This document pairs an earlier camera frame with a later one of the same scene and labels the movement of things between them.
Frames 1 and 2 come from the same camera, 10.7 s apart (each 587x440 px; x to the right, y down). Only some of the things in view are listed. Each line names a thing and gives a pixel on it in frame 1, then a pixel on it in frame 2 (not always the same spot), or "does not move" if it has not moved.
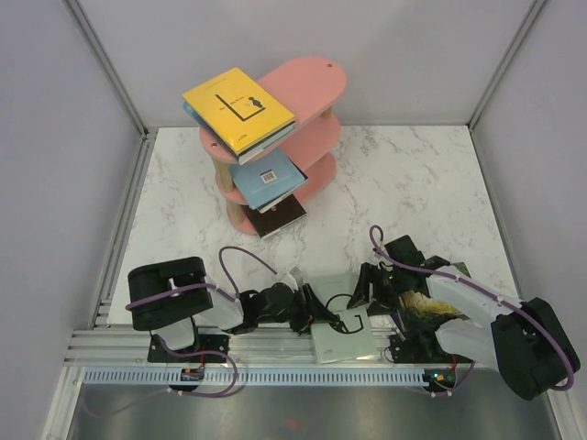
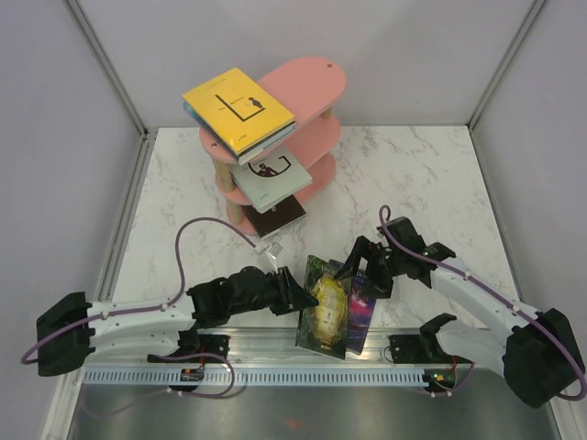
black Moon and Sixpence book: (273, 219) does not move
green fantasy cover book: (415, 302) → (323, 328)
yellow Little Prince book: (239, 109) does not move
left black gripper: (314, 311) → (292, 295)
